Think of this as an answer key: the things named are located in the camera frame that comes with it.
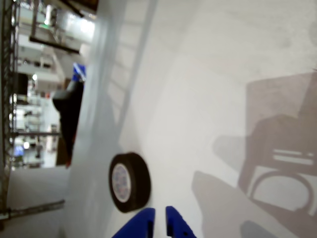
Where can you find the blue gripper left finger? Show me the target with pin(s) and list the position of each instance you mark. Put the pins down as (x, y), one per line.
(141, 224)

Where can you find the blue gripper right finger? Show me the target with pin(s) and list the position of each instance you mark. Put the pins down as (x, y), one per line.
(177, 224)

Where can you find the black tape roll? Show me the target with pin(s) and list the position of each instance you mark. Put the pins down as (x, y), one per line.
(141, 178)

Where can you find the black chair-like object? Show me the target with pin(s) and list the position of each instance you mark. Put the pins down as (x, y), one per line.
(69, 116)

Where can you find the small blue object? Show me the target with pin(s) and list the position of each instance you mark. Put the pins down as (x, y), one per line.
(78, 72)

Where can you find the grey metal rail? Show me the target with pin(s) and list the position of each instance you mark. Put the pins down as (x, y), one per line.
(37, 207)

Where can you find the metal truss frame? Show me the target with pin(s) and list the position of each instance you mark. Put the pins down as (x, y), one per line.
(7, 74)

